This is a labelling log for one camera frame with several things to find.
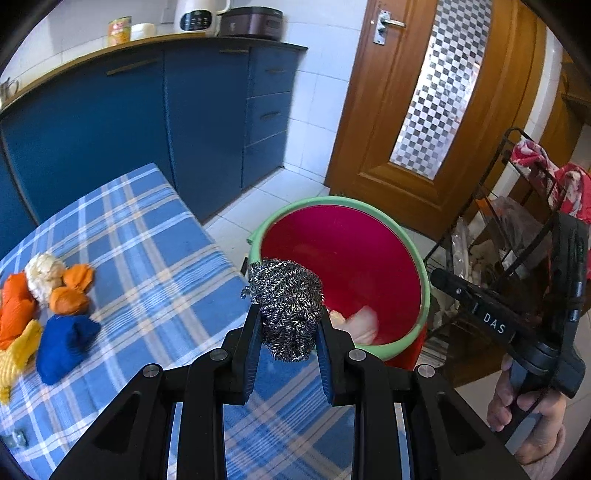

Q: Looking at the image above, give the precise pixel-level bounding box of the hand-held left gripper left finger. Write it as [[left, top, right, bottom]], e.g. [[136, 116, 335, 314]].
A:
[[48, 305, 264, 480]]

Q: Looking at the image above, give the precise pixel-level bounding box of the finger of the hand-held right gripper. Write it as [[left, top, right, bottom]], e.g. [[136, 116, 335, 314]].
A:
[[430, 268, 518, 344]]

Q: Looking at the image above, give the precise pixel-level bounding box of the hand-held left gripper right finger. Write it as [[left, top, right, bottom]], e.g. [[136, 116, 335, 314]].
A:
[[316, 311, 532, 480]]

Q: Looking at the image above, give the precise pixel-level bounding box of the steel wool scrubber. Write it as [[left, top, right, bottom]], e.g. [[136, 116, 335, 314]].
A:
[[241, 258, 326, 363]]

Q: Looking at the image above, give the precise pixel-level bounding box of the red bucket with green rim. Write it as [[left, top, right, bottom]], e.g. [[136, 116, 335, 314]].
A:
[[247, 196, 435, 370]]

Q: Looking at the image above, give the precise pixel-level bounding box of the blue foam net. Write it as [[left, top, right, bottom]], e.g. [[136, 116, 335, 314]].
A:
[[36, 314, 102, 385]]

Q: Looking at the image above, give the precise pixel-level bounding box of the yellow foam net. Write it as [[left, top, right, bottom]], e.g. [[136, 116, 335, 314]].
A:
[[0, 319, 44, 407]]

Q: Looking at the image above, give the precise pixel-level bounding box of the person's right hand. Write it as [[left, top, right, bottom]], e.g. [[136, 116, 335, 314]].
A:
[[487, 359, 568, 467]]

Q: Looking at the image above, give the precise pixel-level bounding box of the white crumpled wrapper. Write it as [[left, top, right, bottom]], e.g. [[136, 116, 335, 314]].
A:
[[330, 305, 382, 347]]

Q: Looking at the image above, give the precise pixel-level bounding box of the clear plastic bag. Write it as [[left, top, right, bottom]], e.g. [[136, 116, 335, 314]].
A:
[[450, 196, 550, 296]]

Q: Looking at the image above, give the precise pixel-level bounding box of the blue plaid tablecloth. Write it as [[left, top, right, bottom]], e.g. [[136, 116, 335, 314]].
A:
[[0, 162, 411, 480]]

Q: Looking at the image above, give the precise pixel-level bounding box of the red floral cloth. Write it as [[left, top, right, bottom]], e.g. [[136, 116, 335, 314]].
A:
[[510, 138, 591, 217]]

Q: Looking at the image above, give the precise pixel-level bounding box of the wooden door with glass panel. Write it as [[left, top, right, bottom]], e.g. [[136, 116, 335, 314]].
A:
[[325, 0, 550, 241]]

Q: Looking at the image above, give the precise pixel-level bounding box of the white mesh ball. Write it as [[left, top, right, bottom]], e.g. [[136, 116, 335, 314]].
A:
[[24, 253, 68, 305]]

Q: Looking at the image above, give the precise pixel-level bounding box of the blue kitchen cabinet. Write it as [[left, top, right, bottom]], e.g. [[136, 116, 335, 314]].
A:
[[0, 39, 309, 232]]

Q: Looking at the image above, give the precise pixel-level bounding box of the dark rice cooker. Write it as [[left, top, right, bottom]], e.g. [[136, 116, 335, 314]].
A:
[[218, 6, 284, 41]]

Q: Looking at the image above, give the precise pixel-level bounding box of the white electric kettle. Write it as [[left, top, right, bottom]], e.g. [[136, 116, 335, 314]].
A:
[[173, 0, 232, 35]]

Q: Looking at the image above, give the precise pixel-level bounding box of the yellow tin can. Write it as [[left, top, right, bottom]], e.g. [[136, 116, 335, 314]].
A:
[[107, 16, 133, 47]]

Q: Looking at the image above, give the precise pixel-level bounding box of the metal teapot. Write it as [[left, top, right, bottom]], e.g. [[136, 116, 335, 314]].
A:
[[0, 76, 20, 109]]

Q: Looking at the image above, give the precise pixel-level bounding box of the black wire rack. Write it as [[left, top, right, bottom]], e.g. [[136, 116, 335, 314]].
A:
[[422, 127, 591, 352]]

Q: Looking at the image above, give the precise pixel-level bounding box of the metal door handle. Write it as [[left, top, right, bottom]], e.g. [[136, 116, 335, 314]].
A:
[[373, 11, 407, 47]]

